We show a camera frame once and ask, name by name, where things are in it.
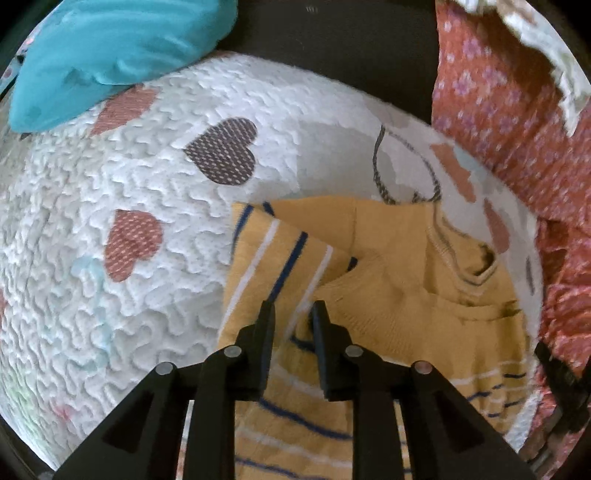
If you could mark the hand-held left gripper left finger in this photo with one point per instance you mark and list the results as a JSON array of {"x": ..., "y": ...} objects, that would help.
[{"x": 270, "y": 325}]

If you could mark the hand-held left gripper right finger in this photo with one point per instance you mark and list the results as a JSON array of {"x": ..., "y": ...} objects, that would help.
[{"x": 317, "y": 330}]

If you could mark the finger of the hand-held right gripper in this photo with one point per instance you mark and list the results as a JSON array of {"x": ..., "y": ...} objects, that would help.
[{"x": 561, "y": 385}]

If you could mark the yellow striped knit sweater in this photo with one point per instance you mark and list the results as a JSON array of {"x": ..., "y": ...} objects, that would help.
[{"x": 406, "y": 295}]

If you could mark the white quilted heart blanket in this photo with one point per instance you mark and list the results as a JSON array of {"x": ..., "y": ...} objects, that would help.
[{"x": 138, "y": 194}]

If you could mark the red floral cloth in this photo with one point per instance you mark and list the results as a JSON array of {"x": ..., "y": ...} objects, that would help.
[{"x": 508, "y": 138}]

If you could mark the teal pillow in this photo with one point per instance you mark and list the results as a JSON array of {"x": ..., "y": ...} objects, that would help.
[{"x": 111, "y": 55}]

